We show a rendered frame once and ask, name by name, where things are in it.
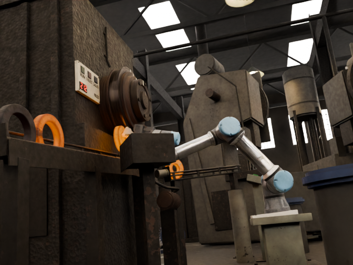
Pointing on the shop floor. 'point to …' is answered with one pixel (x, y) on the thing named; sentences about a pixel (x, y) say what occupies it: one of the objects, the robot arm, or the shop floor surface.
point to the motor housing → (170, 226)
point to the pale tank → (303, 106)
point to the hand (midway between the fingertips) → (121, 135)
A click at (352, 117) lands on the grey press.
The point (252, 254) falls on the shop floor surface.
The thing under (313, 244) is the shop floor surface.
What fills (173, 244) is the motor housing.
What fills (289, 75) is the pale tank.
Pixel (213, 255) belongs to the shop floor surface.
